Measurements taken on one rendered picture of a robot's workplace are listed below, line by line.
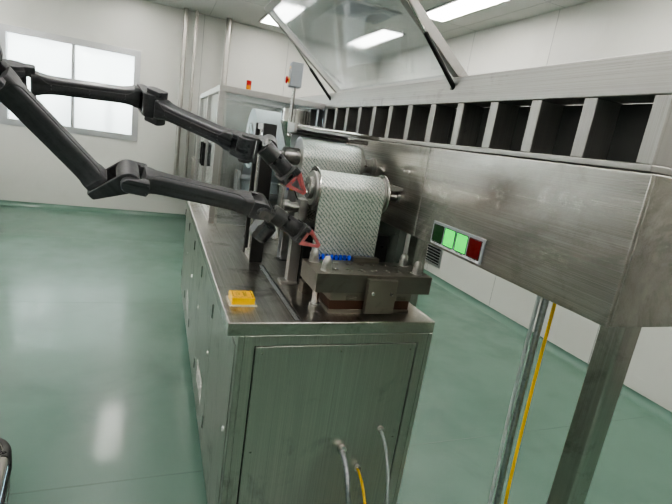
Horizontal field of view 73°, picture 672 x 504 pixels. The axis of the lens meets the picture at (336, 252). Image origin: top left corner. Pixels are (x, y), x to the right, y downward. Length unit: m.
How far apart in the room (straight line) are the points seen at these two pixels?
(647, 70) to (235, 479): 1.44
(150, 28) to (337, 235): 5.78
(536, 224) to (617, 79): 0.33
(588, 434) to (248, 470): 0.94
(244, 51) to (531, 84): 6.10
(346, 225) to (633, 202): 0.88
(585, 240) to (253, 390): 0.94
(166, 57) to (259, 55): 1.26
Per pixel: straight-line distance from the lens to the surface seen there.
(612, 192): 1.04
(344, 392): 1.49
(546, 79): 1.23
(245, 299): 1.39
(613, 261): 1.03
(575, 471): 1.36
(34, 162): 7.17
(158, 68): 7.00
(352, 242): 1.58
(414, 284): 1.50
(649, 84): 1.06
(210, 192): 1.36
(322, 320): 1.36
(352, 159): 1.79
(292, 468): 1.60
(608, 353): 1.24
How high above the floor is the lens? 1.41
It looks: 13 degrees down
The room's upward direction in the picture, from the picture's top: 9 degrees clockwise
